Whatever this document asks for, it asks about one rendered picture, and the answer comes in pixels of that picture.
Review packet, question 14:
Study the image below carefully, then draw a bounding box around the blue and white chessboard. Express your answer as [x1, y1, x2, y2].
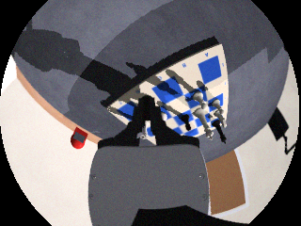
[106, 43, 229, 137]

